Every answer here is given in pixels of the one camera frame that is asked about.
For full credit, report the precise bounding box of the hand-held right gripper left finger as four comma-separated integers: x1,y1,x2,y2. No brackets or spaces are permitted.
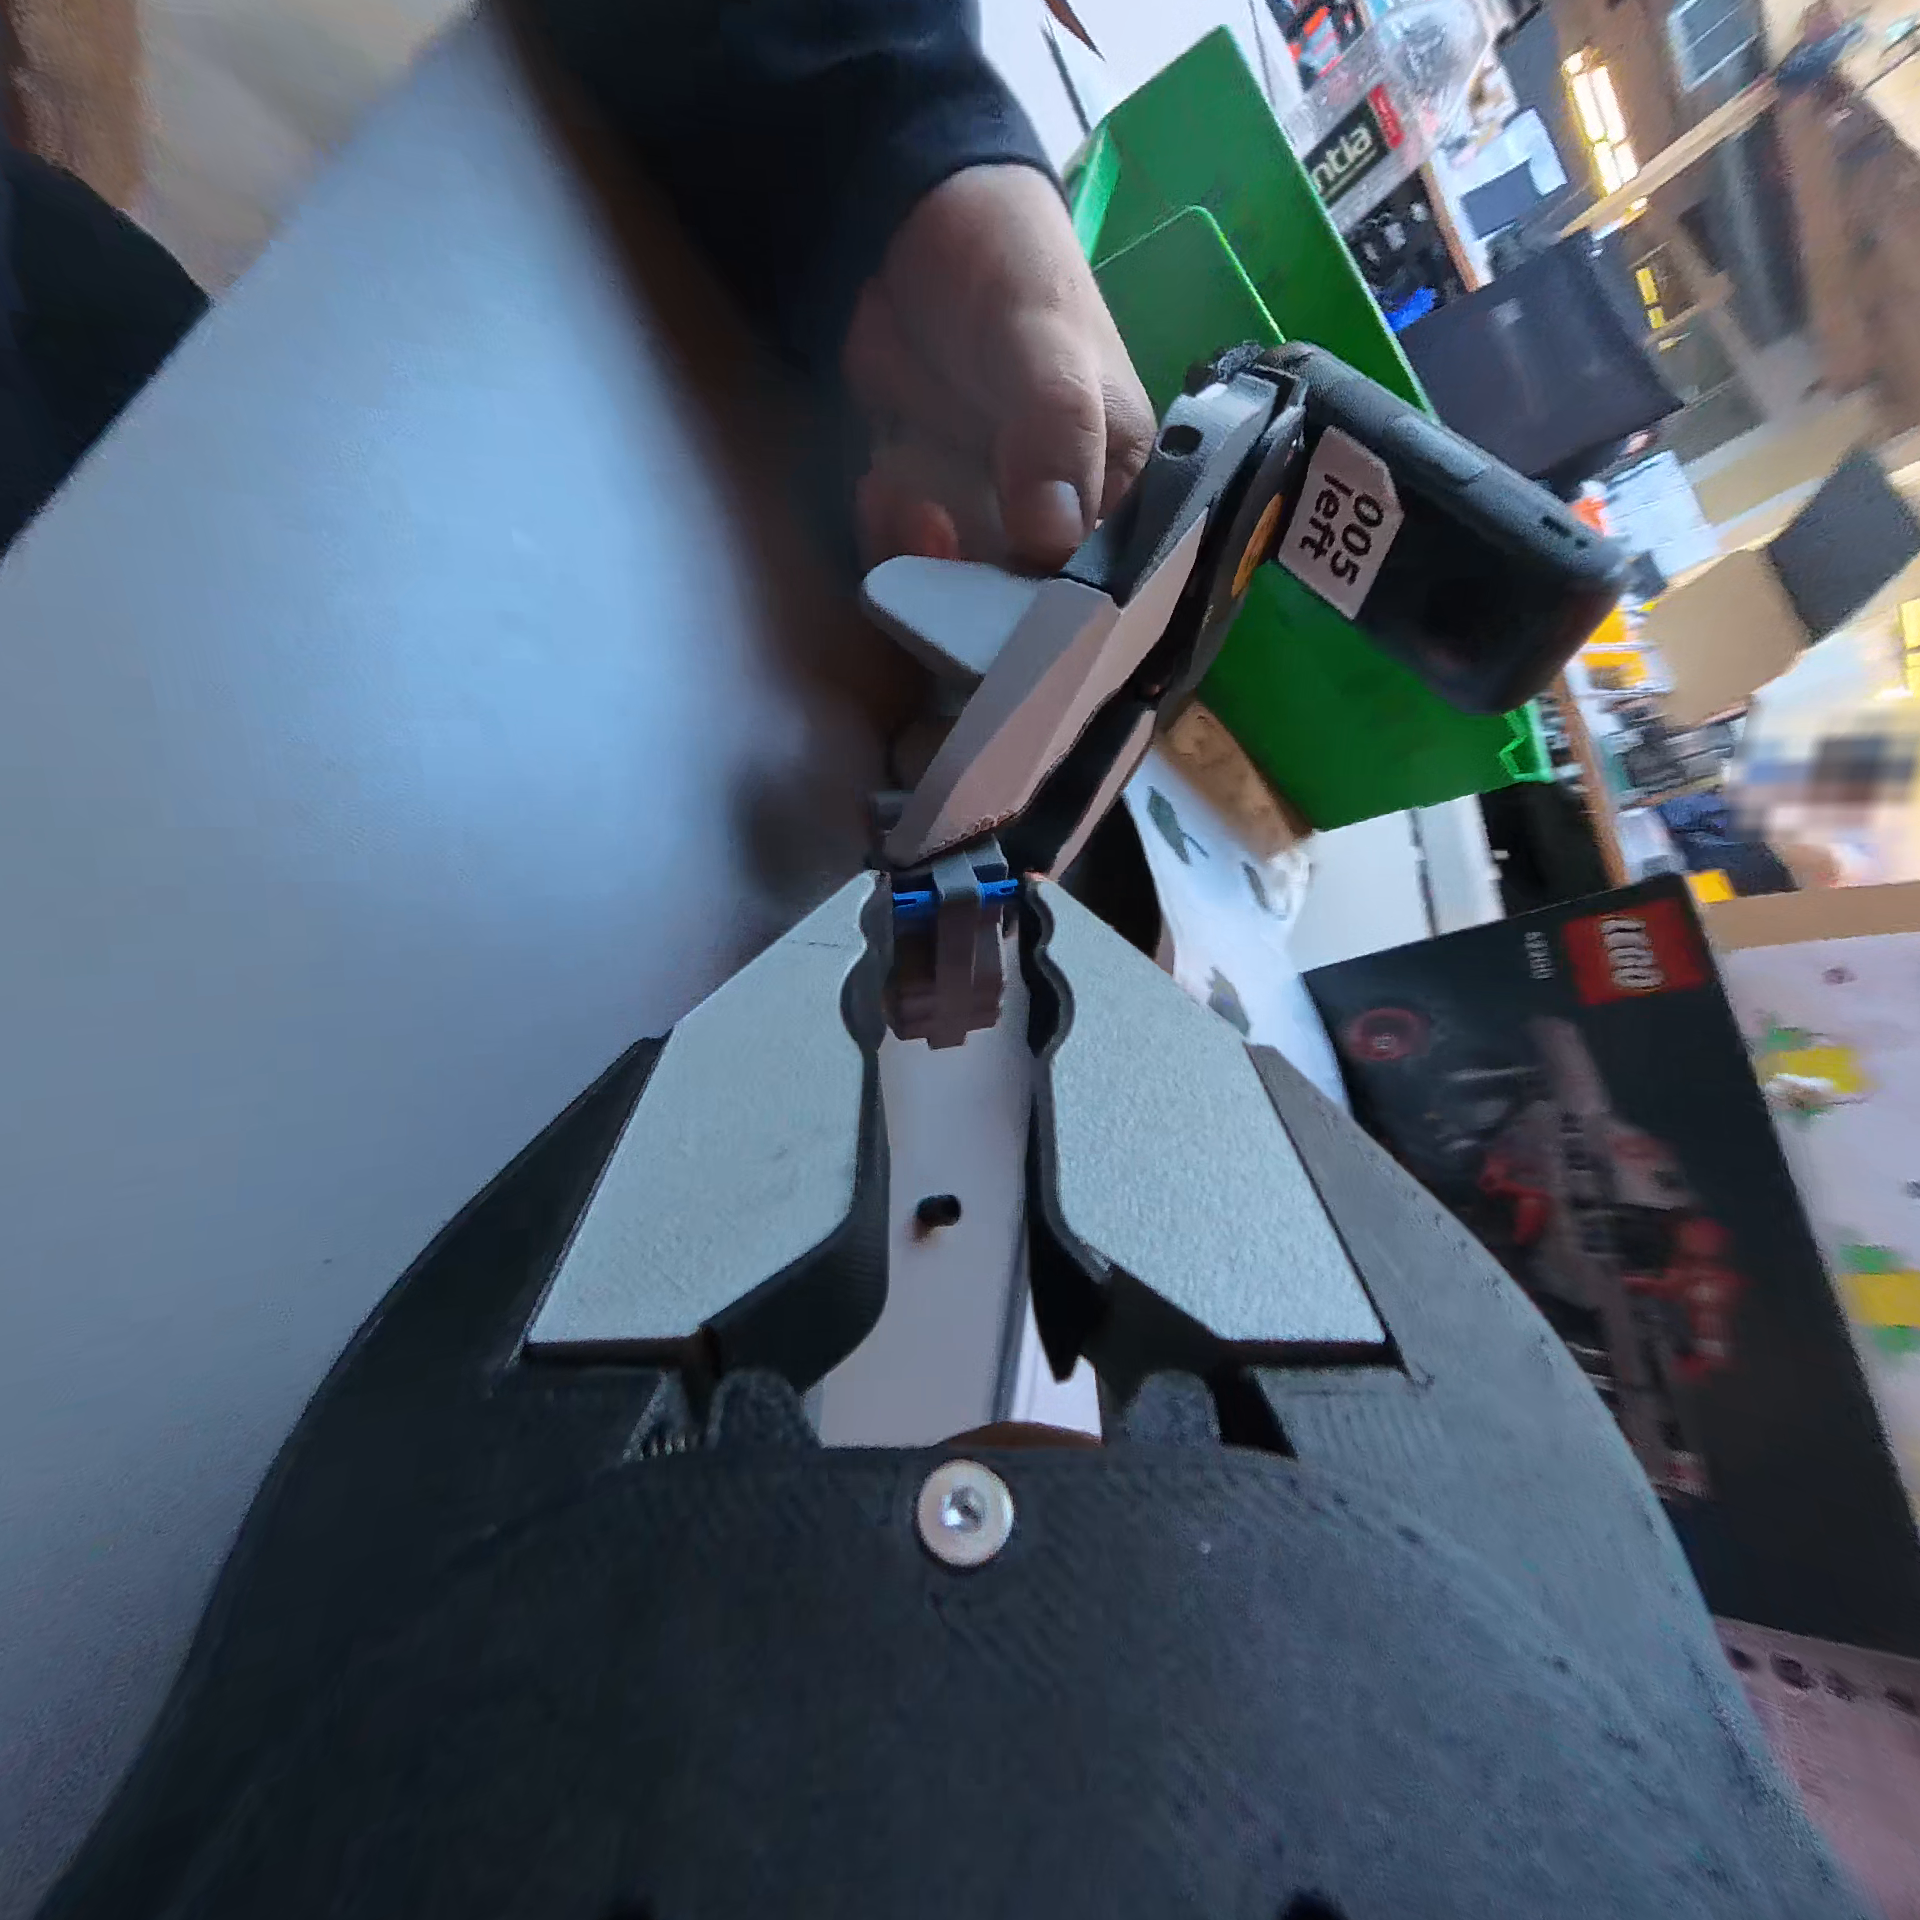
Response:
525,871,892,1395

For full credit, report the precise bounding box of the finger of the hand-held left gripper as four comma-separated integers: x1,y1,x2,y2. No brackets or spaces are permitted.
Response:
885,583,1184,872
1033,702,1171,889

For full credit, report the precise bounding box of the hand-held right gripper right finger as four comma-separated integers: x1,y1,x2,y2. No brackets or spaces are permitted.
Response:
1020,879,1392,1382

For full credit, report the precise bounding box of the grey lego motor block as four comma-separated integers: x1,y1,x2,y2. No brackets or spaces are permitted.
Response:
885,836,1026,1053

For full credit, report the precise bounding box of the person's left forearm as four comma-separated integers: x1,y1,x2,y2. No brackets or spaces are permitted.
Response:
495,0,1071,379

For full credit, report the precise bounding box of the lego instruction booklet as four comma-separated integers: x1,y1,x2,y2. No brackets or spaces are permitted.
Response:
817,747,1352,1447

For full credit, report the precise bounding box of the black lego set box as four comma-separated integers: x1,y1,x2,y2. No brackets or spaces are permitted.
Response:
1303,872,1920,1661

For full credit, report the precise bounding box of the person's left hand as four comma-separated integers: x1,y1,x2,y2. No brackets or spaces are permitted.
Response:
844,163,1161,585

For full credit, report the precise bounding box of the wooden puzzle board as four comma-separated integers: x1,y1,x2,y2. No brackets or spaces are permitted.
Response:
1163,702,1311,860

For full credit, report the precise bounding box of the green plastic bin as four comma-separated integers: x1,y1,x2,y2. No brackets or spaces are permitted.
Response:
1062,26,1550,836

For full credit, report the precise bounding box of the cardboard box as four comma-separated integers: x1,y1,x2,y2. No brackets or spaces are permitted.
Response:
1646,545,1827,732

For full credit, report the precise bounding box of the black monitor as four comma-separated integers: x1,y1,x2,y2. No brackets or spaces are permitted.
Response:
1399,232,1692,487

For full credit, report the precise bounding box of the white patterned sheet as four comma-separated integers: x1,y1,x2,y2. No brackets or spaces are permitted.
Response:
1715,930,1920,1502

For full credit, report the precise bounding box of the person's dark clothed torso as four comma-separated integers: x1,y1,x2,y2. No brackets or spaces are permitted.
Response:
0,135,212,559

